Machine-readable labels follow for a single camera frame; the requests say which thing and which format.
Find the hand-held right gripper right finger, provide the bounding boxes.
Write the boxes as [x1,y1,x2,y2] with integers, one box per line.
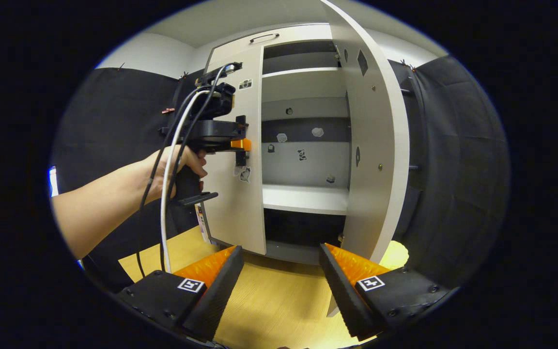
[319,243,454,340]

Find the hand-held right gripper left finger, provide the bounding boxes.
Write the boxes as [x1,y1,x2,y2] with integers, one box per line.
[117,246,245,342]

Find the beige double-door shoe cabinet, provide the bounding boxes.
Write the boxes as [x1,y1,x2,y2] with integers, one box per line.
[204,23,352,266]

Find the beige cabinet door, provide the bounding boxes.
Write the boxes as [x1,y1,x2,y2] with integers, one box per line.
[320,0,410,318]
[201,46,267,256]

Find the white cabinet shelf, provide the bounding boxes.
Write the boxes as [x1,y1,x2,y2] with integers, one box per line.
[262,184,350,216]
[262,67,347,79]

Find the yellow knitted ball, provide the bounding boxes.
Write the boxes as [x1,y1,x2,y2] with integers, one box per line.
[378,240,410,270]

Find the white book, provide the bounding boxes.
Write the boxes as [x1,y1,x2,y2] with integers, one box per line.
[196,203,212,244]

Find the black backdrop cloth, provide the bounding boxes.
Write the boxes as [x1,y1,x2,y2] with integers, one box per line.
[51,56,511,291]

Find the black cable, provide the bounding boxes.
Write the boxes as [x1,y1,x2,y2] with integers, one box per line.
[136,63,231,279]

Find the white cable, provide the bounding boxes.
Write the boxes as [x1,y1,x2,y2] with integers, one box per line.
[160,90,212,273]

